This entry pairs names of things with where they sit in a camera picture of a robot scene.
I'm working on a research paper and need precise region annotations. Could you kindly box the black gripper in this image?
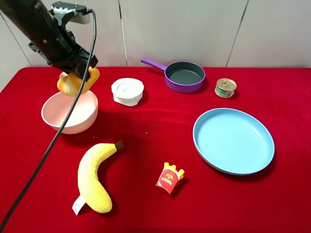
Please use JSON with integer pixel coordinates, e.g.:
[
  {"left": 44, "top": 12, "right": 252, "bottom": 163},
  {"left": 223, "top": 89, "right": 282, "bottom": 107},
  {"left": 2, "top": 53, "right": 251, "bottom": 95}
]
[{"left": 14, "top": 4, "right": 99, "bottom": 82}]

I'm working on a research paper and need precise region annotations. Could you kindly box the orange toy bread bun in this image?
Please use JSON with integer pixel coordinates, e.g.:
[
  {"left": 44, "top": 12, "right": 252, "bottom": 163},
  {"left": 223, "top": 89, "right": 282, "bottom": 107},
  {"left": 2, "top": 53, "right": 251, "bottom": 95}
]
[{"left": 57, "top": 67, "right": 100, "bottom": 97}]

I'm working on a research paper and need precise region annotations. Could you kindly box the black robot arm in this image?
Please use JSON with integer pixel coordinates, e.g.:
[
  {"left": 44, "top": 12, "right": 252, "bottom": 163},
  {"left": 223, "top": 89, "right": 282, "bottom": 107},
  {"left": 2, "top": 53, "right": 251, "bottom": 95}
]
[{"left": 0, "top": 0, "right": 98, "bottom": 80}]

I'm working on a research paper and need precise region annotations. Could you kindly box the white round lidded container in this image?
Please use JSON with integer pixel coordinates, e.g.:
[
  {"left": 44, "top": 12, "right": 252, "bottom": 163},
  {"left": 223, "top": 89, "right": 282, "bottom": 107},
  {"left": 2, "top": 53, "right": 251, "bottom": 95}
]
[{"left": 111, "top": 78, "right": 144, "bottom": 107}]

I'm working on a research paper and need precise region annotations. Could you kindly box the pink ribbed bowl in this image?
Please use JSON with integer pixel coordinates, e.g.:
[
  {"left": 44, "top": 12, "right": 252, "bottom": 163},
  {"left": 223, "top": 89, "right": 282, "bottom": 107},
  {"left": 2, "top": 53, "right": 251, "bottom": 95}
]
[{"left": 41, "top": 91, "right": 98, "bottom": 134}]

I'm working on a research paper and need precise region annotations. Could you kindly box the red tablecloth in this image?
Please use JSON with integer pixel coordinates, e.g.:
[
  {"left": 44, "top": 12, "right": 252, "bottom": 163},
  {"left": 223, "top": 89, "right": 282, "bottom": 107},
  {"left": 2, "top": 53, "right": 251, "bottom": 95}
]
[{"left": 3, "top": 67, "right": 311, "bottom": 233}]

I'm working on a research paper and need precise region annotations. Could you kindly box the purple toy frying pan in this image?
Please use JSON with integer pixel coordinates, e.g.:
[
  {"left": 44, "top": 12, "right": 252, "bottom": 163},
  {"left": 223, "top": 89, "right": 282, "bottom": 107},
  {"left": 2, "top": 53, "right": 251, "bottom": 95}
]
[{"left": 140, "top": 57, "right": 206, "bottom": 93}]

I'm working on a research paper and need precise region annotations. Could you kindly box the yellow plush banana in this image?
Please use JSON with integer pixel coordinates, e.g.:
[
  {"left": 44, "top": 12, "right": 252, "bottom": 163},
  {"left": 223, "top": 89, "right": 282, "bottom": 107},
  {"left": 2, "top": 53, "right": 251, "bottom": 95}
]
[{"left": 72, "top": 140, "right": 124, "bottom": 215}]

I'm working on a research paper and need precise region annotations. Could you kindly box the small gold-lid tin can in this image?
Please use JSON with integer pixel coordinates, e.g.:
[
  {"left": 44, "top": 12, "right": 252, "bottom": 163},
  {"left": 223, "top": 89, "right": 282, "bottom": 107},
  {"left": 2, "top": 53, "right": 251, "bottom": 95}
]
[{"left": 215, "top": 78, "right": 237, "bottom": 99}]

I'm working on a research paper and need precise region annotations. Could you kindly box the red toy fries box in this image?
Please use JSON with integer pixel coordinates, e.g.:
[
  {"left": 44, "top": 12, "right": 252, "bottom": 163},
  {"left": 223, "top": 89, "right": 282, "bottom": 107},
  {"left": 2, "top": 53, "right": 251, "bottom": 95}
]
[{"left": 155, "top": 162, "right": 185, "bottom": 195}]

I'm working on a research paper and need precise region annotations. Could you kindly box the blue oval plate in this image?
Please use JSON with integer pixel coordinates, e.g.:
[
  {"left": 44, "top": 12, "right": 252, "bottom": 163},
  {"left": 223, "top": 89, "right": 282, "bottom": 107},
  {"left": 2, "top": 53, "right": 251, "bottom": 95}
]
[{"left": 192, "top": 108, "right": 275, "bottom": 176}]

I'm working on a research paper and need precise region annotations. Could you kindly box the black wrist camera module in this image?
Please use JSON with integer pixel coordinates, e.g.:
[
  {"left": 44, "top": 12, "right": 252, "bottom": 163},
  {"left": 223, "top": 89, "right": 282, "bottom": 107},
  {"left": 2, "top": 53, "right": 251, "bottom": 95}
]
[{"left": 49, "top": 0, "right": 91, "bottom": 26}]

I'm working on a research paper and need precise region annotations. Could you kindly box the black cable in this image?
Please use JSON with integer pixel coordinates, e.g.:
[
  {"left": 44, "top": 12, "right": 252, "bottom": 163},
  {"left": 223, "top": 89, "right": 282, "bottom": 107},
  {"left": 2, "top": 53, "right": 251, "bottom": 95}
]
[{"left": 0, "top": 8, "right": 97, "bottom": 229}]

